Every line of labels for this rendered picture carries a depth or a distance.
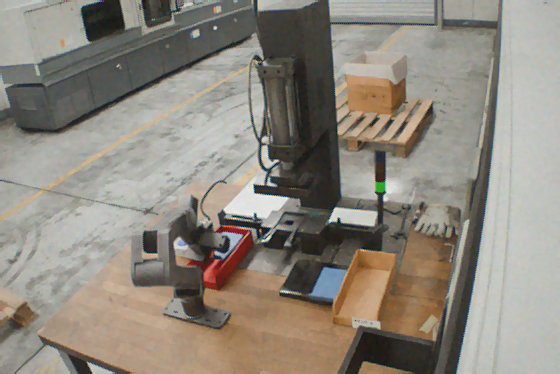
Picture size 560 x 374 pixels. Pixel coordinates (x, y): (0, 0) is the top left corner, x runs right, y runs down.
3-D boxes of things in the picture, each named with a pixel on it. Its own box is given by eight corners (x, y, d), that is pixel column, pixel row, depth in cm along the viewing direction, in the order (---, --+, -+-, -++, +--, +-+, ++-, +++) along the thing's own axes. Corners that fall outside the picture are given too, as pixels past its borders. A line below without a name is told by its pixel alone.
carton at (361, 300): (333, 325, 122) (332, 304, 118) (357, 268, 142) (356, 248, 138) (380, 334, 117) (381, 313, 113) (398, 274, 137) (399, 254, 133)
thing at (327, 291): (308, 302, 127) (307, 294, 126) (324, 268, 139) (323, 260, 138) (332, 306, 125) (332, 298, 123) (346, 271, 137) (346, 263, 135)
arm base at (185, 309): (167, 278, 133) (154, 294, 127) (227, 292, 125) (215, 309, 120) (173, 299, 136) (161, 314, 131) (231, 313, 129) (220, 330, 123)
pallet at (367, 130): (348, 103, 538) (348, 92, 531) (433, 112, 492) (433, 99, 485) (304, 144, 449) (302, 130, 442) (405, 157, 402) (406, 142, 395)
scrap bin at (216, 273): (186, 283, 142) (181, 268, 140) (223, 239, 162) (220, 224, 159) (219, 291, 138) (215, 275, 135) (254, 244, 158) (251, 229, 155)
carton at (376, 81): (363, 92, 527) (361, 49, 503) (414, 96, 498) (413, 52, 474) (340, 111, 478) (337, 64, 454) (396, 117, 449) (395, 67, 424)
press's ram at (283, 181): (253, 203, 146) (240, 114, 132) (284, 166, 167) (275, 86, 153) (308, 210, 140) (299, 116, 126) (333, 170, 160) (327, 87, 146)
